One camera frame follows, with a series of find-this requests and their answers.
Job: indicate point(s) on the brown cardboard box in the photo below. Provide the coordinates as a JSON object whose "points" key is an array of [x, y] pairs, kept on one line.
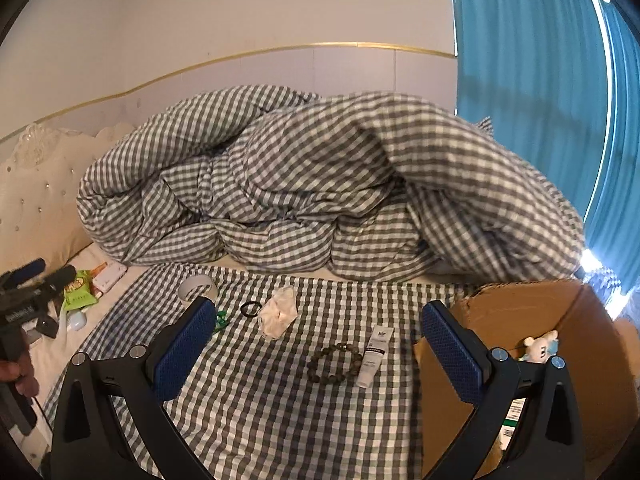
{"points": [[597, 353]]}

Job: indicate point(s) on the green white medicine box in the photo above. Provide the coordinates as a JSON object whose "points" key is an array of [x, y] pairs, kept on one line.
{"points": [[510, 423]]}

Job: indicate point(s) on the green wrapper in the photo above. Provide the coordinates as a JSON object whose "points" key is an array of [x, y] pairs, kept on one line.
{"points": [[221, 321]]}

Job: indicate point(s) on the white tissue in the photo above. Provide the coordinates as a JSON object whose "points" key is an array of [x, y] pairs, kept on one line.
{"points": [[280, 311]]}

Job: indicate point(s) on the white rectangular case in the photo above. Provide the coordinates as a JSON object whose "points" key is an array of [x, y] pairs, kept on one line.
{"points": [[108, 277]]}

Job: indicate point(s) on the white blue plush toy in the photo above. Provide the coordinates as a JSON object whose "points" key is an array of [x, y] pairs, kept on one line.
{"points": [[539, 350]]}

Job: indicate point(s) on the person's left hand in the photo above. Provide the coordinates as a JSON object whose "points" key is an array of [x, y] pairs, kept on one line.
{"points": [[20, 373]]}

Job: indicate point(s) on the orange small packet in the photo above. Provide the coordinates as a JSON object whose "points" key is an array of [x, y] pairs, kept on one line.
{"points": [[98, 269]]}

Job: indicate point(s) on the small black device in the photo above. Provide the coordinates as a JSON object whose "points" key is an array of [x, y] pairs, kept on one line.
{"points": [[47, 326]]}

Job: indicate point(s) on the white cream tube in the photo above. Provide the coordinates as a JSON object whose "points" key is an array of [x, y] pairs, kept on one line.
{"points": [[373, 356]]}

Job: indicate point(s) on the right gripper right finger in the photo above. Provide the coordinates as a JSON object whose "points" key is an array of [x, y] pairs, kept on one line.
{"points": [[547, 440]]}

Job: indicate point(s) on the checkered bed sheet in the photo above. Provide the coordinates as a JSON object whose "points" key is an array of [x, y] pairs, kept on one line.
{"points": [[248, 409]]}

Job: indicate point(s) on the white tape roll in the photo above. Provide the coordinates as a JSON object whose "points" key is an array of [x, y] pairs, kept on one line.
{"points": [[199, 285]]}

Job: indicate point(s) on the green snack packet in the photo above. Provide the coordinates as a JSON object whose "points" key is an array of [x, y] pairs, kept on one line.
{"points": [[78, 294]]}

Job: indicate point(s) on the light blue oval case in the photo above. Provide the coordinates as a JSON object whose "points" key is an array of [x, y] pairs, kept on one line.
{"points": [[76, 320]]}

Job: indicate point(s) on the blue curtain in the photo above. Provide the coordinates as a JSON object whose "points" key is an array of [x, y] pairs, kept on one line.
{"points": [[560, 81]]}

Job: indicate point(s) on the beige pillow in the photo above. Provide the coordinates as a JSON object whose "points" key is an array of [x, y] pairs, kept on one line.
{"points": [[54, 234]]}

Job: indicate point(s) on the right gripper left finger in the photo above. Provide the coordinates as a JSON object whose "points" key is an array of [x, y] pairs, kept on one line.
{"points": [[88, 439]]}

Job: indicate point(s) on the grey checkered duvet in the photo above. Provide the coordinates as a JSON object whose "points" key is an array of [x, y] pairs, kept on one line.
{"points": [[372, 186]]}

